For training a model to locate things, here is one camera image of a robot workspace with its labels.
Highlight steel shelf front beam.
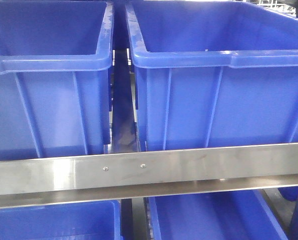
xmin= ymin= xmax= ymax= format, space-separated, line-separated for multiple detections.
xmin=0 ymin=143 xmax=298 ymax=209

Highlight blue plastic bin right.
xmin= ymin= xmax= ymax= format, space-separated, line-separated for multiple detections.
xmin=125 ymin=0 xmax=298 ymax=151

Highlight blue plastic bin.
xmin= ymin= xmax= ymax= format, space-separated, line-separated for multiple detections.
xmin=125 ymin=0 xmax=298 ymax=151
xmin=0 ymin=0 xmax=114 ymax=161

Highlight blue lower bin left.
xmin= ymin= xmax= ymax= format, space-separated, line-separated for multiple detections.
xmin=0 ymin=200 xmax=123 ymax=240

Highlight blue plastic bin left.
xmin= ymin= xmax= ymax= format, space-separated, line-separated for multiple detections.
xmin=0 ymin=0 xmax=114 ymax=161

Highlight blue lower bin right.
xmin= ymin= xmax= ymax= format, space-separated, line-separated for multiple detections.
xmin=147 ymin=190 xmax=287 ymax=240

